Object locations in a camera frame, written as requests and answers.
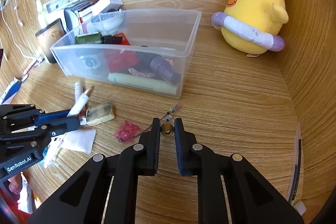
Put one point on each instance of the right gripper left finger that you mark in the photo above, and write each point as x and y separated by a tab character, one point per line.
148	164

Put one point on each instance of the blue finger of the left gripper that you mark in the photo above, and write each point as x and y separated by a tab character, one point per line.
56	127
48	117

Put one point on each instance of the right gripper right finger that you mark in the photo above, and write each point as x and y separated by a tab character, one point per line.
186	156

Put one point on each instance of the small gold bell charm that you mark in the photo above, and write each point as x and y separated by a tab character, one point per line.
167	129

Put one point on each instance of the white gold trimmer pen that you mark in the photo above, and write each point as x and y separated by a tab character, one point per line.
81	102

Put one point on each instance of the white lip balm stick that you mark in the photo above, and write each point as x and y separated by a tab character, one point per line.
78	91

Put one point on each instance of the pale green tube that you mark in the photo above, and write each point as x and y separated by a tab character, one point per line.
152	85

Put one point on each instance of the white tape roll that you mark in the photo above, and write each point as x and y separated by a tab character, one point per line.
90	61

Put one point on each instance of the dark green pump bottle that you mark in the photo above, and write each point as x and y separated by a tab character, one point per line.
97	38

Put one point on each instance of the white paper sheet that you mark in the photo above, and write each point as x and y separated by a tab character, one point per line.
80	140

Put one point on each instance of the pink crystal hair clip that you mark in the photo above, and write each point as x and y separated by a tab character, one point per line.
127	131

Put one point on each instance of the purple grey cylinder bottle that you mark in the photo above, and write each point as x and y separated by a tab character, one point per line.
159	66

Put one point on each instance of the red envelope packet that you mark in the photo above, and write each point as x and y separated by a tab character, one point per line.
119	60

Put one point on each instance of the clear plastic storage box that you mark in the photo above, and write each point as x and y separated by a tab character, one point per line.
170	33

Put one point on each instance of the stack of books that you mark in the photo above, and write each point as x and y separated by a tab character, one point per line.
72	14

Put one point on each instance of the yellow chick plush toy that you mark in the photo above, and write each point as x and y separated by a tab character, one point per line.
252	26

